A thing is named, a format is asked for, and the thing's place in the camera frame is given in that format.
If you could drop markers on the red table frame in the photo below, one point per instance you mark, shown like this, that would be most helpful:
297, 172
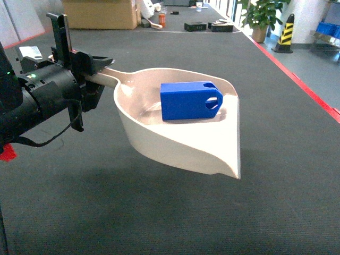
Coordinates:
333, 112

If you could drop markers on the large cardboard box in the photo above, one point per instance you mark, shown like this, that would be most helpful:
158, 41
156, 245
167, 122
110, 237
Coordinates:
112, 15

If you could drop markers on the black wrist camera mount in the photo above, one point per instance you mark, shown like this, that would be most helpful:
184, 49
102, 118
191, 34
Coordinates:
63, 47

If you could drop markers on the yellow black traffic cone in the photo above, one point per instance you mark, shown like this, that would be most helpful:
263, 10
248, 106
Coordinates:
284, 43

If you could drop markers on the potted green plant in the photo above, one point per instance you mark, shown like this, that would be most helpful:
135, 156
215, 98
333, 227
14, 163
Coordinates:
262, 15

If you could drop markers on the steel shelf rack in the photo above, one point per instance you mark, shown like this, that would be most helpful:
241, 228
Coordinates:
326, 34

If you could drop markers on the black box left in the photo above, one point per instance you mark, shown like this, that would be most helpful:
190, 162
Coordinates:
195, 26

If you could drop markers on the beige plastic scoop tray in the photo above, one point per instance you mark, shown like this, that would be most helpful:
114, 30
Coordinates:
208, 146

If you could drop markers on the orange small bottle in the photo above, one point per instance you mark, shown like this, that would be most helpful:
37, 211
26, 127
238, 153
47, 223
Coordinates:
162, 19

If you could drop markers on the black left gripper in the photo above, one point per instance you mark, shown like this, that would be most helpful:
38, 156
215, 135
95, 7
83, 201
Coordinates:
47, 87

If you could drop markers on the white plastic bag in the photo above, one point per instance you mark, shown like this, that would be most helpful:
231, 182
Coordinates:
148, 8

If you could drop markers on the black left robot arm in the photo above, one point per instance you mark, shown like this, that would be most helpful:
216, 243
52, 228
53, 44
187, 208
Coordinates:
9, 100

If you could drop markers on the blue plastic part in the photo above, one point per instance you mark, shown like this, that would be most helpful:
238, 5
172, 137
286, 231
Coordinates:
189, 100

